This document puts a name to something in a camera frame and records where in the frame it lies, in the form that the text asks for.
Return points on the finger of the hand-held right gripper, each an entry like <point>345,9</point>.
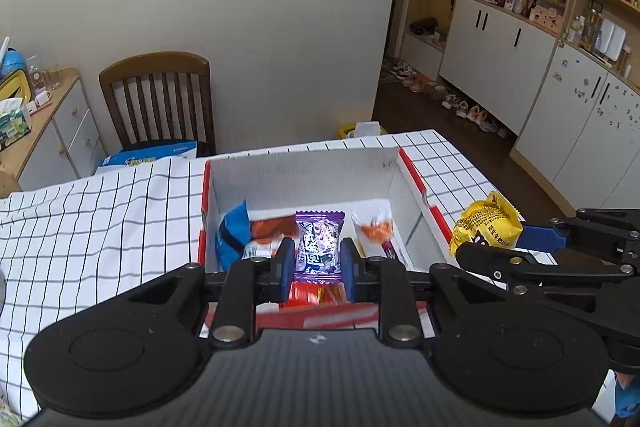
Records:
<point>500,262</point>
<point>542,237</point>

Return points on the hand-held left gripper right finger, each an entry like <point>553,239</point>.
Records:
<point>348,272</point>

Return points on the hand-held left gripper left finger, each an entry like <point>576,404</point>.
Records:
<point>286,272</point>

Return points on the red chip bag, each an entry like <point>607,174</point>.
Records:
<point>310,294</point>

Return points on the white orange biscuit packet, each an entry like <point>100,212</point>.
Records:
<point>272,232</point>

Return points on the yellow candy packet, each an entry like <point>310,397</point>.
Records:
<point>485,222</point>

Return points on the purple snack packet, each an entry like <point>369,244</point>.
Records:
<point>320,237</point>

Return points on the silver spicy strip packet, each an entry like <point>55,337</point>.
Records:
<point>375,232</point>

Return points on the blue snack packet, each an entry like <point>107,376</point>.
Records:
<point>232,237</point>

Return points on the red cardboard box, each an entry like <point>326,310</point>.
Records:
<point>400,202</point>

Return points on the person's right hand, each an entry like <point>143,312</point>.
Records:
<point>627,399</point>

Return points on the yellow plastic bag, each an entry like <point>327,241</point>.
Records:
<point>347,130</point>

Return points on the white small box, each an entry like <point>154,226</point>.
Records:
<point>368,128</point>

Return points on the row of shoes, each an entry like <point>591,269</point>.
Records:
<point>440,92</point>

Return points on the blue printed package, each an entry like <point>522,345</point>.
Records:
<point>150,157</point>

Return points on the white checkered tablecloth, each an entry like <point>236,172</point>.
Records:
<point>100,232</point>

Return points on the black bag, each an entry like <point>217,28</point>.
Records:
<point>424,26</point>

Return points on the wooden chair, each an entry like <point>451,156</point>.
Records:
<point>7,182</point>
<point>155,62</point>

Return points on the wooden sideboard with white drawers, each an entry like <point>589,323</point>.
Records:
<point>75,127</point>

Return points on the white mug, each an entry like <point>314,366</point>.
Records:
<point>42,97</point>

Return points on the clear drinking glass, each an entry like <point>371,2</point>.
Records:
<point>36,76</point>
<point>56,77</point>

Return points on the green tissue box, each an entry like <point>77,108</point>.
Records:
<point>12,122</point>

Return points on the blue and yellow bag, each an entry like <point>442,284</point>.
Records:
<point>12,79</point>

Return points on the white wall cabinet unit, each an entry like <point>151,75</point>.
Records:
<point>500,42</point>

